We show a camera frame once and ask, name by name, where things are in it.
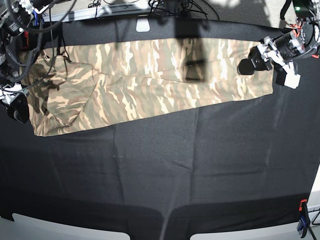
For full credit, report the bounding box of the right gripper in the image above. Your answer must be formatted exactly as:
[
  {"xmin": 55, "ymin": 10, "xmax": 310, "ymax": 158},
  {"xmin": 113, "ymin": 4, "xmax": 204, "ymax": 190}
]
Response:
[{"xmin": 0, "ymin": 81, "xmax": 30, "ymax": 124}]

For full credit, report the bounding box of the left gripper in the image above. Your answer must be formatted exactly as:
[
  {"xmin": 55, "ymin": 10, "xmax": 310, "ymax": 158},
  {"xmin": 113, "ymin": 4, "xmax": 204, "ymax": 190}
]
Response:
[{"xmin": 237, "ymin": 36, "xmax": 301, "ymax": 89}]

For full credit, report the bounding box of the camouflage t-shirt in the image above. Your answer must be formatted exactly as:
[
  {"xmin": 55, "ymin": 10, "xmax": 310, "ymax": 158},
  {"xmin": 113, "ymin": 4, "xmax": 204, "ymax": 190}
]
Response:
[{"xmin": 23, "ymin": 38, "xmax": 273, "ymax": 137}]

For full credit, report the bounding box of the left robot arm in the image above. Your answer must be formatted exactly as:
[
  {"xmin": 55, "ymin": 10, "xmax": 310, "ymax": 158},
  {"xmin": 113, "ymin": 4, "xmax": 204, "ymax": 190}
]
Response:
[{"xmin": 237, "ymin": 0, "xmax": 320, "ymax": 89}]

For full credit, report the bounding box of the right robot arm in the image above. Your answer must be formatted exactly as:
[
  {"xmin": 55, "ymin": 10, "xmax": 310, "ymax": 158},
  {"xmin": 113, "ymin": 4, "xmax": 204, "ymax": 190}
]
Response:
[{"xmin": 0, "ymin": 0, "xmax": 71, "ymax": 123}]

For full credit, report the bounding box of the orange clamp far left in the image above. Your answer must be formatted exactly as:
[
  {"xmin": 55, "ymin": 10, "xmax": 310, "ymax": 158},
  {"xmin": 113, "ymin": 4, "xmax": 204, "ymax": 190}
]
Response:
[{"xmin": 20, "ymin": 31, "xmax": 30, "ymax": 50}]

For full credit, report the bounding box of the black table cloth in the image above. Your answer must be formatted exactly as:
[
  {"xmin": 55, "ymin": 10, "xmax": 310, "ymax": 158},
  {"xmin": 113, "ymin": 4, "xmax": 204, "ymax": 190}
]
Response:
[{"xmin": 0, "ymin": 17, "xmax": 320, "ymax": 240}]

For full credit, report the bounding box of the white tab on cloth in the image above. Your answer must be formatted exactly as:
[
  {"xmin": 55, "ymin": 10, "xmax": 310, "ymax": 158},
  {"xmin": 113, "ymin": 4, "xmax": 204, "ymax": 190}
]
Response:
[{"xmin": 135, "ymin": 15, "xmax": 151, "ymax": 33}]

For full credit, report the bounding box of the orange blue clamp bottom right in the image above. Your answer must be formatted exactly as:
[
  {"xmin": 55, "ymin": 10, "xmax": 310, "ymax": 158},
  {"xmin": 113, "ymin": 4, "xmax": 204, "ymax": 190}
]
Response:
[{"xmin": 297, "ymin": 199, "xmax": 317, "ymax": 240}]

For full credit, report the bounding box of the black cable bundle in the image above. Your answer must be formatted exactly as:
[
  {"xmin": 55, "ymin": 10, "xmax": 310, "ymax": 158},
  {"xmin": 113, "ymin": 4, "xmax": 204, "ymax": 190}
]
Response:
[{"xmin": 87, "ymin": 0, "xmax": 218, "ymax": 20}]

